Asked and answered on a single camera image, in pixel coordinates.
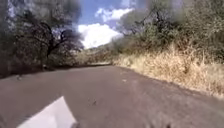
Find grey asphalt road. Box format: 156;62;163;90
0;64;224;128

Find wood of dark trees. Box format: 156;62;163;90
77;0;224;66
0;0;85;80

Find dry yellow grass verge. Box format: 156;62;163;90
112;44;224;100

